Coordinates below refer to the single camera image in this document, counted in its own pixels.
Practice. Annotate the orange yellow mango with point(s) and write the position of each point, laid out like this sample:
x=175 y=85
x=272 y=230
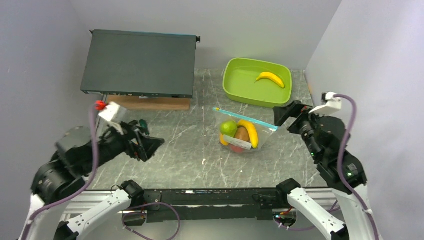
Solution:
x=222 y=140

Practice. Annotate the green lime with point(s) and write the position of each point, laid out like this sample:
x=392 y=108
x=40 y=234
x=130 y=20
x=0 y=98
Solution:
x=228 y=128

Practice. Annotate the dark grey rack box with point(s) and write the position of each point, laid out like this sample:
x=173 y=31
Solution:
x=141 y=64

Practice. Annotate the yellow banana behind mango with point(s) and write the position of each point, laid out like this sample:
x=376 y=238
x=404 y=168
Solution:
x=272 y=77

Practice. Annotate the green plastic bin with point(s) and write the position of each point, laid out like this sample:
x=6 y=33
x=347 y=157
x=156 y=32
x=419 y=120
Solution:
x=240 y=82

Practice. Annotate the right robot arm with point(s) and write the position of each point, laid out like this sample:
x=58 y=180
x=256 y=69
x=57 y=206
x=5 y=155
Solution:
x=326 y=138

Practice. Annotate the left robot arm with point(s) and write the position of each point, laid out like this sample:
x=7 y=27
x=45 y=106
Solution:
x=71 y=171

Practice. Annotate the red apple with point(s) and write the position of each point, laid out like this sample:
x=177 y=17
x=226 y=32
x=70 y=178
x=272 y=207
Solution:
x=237 y=149

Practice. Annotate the wooden block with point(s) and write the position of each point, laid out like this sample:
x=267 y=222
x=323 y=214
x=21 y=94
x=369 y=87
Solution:
x=134 y=103

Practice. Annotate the brown kiwi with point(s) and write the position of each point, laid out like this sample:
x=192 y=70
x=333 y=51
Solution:
x=242 y=134

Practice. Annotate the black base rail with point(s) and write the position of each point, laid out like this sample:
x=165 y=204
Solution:
x=261 y=204

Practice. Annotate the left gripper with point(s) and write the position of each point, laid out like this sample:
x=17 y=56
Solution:
x=144 y=147

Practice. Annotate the yellow banana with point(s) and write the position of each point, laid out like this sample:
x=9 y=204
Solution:
x=272 y=77
x=251 y=130

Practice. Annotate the aluminium frame rail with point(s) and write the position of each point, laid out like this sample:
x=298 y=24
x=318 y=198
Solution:
x=90 y=199

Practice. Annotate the clear zip top bag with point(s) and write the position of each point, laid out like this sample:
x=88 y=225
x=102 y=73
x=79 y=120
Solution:
x=265 y=130

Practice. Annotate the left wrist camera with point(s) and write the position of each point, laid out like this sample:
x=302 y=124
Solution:
x=112 y=113

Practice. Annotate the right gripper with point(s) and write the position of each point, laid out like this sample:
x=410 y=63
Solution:
x=296 y=108

